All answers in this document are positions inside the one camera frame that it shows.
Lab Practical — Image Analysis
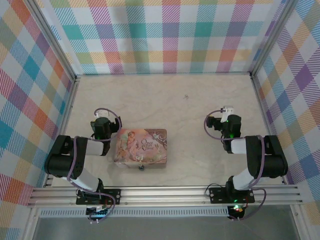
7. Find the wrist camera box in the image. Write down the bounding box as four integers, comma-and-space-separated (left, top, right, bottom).
93, 110, 111, 120
220, 105, 235, 123

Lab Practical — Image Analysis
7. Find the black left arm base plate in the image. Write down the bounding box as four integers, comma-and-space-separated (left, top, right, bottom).
75, 188, 122, 206

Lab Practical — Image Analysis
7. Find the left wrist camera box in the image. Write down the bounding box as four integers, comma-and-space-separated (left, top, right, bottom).
93, 110, 111, 120

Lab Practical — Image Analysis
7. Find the grey metal panel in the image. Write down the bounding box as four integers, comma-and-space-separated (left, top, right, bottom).
32, 216, 301, 240

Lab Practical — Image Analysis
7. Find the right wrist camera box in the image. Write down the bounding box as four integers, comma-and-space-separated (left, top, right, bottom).
220, 105, 235, 123

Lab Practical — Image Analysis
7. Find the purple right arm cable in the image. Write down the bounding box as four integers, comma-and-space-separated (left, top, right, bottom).
204, 109, 267, 222

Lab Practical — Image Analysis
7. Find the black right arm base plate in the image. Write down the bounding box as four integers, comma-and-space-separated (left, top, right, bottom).
208, 186, 256, 204

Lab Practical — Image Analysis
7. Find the aluminium frame rail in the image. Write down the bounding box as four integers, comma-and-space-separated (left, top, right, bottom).
74, 71, 253, 77
43, 76, 81, 188
249, 74, 290, 186

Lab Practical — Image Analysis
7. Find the white slotted cable duct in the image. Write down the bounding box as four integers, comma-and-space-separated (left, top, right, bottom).
38, 206, 231, 218

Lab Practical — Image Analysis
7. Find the aluminium frame post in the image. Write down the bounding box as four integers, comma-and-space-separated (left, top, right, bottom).
21, 206, 42, 240
27, 0, 77, 82
249, 0, 301, 78
288, 204, 310, 240

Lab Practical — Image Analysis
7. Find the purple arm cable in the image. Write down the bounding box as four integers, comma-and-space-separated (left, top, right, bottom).
204, 109, 267, 222
67, 107, 123, 225

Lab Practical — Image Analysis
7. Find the long aluminium mounting rail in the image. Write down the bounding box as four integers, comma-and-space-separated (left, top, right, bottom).
26, 185, 304, 208

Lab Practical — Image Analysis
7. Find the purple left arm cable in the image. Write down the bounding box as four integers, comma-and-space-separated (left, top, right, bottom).
67, 107, 123, 225

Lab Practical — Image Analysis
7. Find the pink decorated storage box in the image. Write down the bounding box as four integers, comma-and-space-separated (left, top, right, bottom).
113, 128, 168, 170

